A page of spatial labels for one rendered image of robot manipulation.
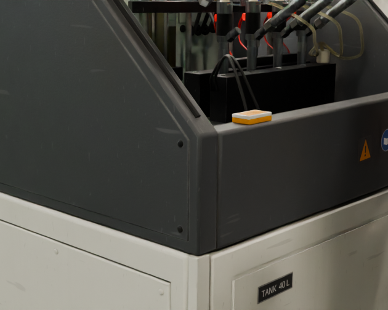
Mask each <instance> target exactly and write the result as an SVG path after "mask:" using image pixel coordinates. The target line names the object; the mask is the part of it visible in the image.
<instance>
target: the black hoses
mask: <svg viewBox="0 0 388 310"><path fill-rule="evenodd" d="M201 14H202V12H200V13H198V14H197V16H196V20H195V24H194V26H192V36H193V35H194V34H195V35H197V36H199V35H201V34H203V35H207V34H209V32H211V33H215V30H214V15H215V14H217V12H215V13H214V14H213V13H212V12H206V15H205V17H204V20H203V23H202V25H201V26H200V25H199V22H200V18H201ZM209 17H210V19H211V22H210V24H209V26H208V25H207V21H208V18H209ZM180 31H181V32H185V25H181V26H180Z"/></svg>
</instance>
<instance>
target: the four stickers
mask: <svg viewBox="0 0 388 310"><path fill-rule="evenodd" d="M371 147H372V135H370V136H368V137H365V138H362V139H359V158H358V163H361V162H363V161H366V160H368V159H371ZM386 151H388V129H384V130H382V132H381V153H383V152H386Z"/></svg>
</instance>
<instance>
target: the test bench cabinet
mask: <svg viewBox="0 0 388 310"><path fill-rule="evenodd" d="M222 248H223V247H222ZM218 249H220V248H216V249H215V250H218ZM215 250H213V251H215ZM213 251H210V252H213ZM210 252H208V253H210ZM208 253H205V254H202V255H199V256H198V255H194V254H191V253H188V252H185V251H182V250H179V249H176V248H172V247H169V246H167V245H163V244H160V243H157V242H154V241H152V240H148V239H144V238H142V237H139V236H135V235H133V234H129V233H127V232H124V231H120V230H118V229H114V228H111V227H108V226H105V225H101V224H99V223H96V222H93V221H90V220H86V219H83V218H80V217H77V216H74V215H71V214H69V213H65V212H62V211H59V210H56V209H52V208H50V207H46V206H44V205H41V204H37V203H35V202H32V201H28V200H25V199H22V198H19V197H16V196H13V195H10V194H7V193H4V192H1V191H0V310H209V254H208Z"/></svg>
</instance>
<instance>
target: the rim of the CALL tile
mask: <svg viewBox="0 0 388 310"><path fill-rule="evenodd" d="M266 112H267V113H260V114H255V115H251V116H247V115H242V114H237V113H235V114H232V117H236V118H241V119H248V120H250V119H256V118H260V117H266V116H271V115H272V112H268V111H266Z"/></svg>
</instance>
